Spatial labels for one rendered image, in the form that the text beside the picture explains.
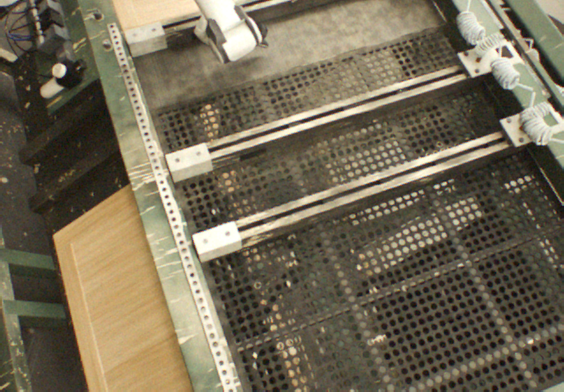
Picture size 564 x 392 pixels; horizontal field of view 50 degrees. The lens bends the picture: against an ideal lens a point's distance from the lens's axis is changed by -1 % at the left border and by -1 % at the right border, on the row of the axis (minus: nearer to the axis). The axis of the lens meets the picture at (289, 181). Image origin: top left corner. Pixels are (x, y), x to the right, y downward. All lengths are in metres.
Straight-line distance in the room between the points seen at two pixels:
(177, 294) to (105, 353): 0.53
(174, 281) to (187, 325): 0.13
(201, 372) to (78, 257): 0.82
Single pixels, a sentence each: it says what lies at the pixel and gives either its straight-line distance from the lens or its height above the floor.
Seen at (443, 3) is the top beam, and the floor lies 1.85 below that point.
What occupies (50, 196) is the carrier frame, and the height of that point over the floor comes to 0.31.
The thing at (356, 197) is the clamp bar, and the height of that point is 1.33.
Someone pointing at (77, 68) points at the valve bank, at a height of 0.77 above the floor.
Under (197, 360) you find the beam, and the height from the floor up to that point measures 0.83.
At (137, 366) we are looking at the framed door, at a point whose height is 0.46.
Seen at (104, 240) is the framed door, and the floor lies 0.47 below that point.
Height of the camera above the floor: 1.72
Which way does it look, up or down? 17 degrees down
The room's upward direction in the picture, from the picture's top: 59 degrees clockwise
